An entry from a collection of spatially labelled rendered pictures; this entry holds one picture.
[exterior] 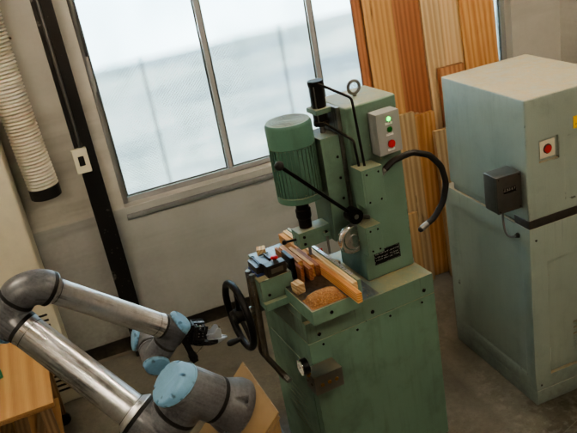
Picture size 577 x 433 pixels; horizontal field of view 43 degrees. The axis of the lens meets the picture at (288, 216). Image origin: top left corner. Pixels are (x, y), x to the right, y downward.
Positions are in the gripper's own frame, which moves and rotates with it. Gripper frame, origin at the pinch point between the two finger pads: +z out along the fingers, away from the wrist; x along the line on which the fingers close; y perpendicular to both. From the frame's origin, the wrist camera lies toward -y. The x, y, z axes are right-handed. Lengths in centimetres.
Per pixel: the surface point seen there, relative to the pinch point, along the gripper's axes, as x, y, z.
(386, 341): -28, 8, 58
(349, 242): -19, 47, 38
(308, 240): -9, 44, 26
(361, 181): -24, 72, 35
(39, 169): 118, 37, -57
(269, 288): -13.9, 26.6, 9.7
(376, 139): -21, 87, 41
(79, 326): 138, -57, -27
